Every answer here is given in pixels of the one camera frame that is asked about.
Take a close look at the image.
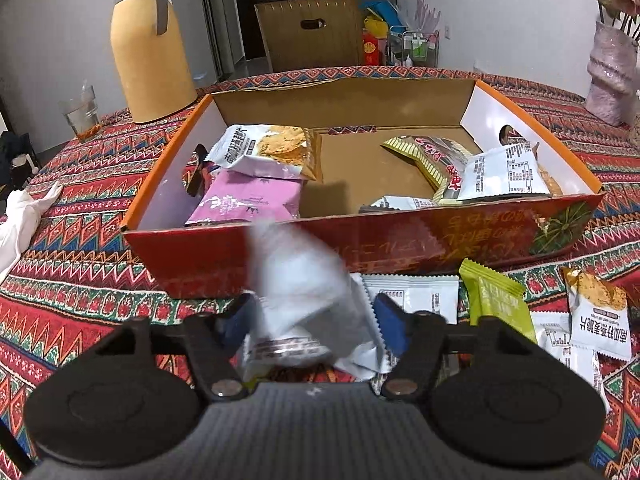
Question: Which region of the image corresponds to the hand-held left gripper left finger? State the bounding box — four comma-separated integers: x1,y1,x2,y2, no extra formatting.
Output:
87,292,257,402

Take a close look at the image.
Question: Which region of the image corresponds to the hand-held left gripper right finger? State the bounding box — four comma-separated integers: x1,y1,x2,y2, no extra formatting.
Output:
372,292,556,402

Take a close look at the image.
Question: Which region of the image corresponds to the white oat cracker packet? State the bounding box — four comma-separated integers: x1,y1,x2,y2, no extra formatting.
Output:
359,195,442,214
530,311,612,413
561,266,634,362
236,220,397,382
362,275,461,327
207,125,324,182
456,142,564,202

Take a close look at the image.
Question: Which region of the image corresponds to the orange cardboard box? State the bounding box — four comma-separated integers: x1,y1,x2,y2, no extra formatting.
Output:
122,77,606,301

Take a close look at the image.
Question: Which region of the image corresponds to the green and white packet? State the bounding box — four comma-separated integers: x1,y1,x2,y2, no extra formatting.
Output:
459,258,539,344

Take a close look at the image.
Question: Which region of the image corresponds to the pink packet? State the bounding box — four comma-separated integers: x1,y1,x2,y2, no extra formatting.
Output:
185,170,304,227

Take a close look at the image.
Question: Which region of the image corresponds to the gold striped packet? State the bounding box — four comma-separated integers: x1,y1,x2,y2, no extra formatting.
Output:
381,135,472,206

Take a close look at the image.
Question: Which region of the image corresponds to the dark wrapper packet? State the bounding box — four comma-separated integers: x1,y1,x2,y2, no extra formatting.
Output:
182,144,217,197

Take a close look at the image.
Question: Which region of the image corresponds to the white cloth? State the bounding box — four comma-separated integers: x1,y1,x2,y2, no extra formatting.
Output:
0,182,63,282

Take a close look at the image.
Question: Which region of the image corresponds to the glass cup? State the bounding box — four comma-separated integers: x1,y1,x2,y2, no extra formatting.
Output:
57,85,103,142

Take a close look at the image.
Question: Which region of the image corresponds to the red and yellow gift bag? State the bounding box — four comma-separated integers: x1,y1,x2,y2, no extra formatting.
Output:
362,15,389,66

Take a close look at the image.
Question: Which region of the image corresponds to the yellow thermos jug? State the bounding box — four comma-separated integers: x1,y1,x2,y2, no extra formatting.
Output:
110,0,198,124

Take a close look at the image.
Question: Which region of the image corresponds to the wooden chair back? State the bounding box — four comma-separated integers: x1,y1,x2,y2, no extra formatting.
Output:
255,0,364,73

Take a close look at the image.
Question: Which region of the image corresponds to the blue roll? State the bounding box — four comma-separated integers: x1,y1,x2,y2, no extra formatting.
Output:
367,0,406,29

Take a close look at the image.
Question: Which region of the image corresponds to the pink feather decoration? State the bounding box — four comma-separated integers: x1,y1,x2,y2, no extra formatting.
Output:
412,0,442,37

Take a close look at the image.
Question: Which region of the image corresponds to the dark door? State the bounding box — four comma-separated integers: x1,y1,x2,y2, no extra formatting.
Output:
232,0,321,59

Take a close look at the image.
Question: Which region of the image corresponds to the pink vase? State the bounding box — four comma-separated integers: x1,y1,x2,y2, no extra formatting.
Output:
585,20,640,127

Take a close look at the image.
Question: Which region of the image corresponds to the wire cart rack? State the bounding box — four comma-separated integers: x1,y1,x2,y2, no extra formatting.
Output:
387,30,441,68

